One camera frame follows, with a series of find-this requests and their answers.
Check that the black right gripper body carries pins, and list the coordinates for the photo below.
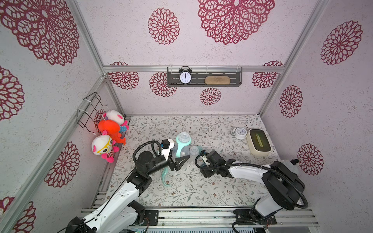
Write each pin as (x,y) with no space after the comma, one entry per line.
(211,162)

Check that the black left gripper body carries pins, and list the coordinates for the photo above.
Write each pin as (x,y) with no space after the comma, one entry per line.
(160,162)

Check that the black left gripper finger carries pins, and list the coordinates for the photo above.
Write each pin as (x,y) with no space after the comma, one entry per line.
(179,162)
(167,144)

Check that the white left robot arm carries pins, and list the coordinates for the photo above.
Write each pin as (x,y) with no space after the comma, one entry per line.
(122,209)

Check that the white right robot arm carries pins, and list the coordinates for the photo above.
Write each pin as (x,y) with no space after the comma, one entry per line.
(284,186)

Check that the white small alarm clock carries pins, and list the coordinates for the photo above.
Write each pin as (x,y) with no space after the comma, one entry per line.
(239,133)

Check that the cream box dark lid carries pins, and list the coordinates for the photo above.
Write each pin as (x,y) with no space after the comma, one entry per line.
(258,143)

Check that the white plush red striped outfit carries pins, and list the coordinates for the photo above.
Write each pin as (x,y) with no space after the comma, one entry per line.
(104,146)

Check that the orange plush toy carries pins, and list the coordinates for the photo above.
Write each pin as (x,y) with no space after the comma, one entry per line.
(111,128)

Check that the white plush blue polka-dot outfit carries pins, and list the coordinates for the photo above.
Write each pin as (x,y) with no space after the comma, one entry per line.
(117,117)

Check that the black alarm clock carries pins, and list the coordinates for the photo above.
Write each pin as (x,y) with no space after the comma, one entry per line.
(185,75)

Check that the wooden brush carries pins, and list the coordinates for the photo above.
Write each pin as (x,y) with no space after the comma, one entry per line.
(217,80)

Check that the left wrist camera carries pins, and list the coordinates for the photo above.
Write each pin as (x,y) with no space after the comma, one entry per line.
(166,153)

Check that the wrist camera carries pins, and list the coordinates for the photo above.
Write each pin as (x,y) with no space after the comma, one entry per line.
(166,153)
(205,162)

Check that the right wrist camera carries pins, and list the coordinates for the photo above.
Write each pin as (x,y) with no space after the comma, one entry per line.
(205,162)

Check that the grey wall shelf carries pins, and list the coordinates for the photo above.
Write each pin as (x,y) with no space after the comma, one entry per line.
(198,77)

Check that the black wire basket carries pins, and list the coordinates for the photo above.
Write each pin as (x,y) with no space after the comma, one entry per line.
(84,116)

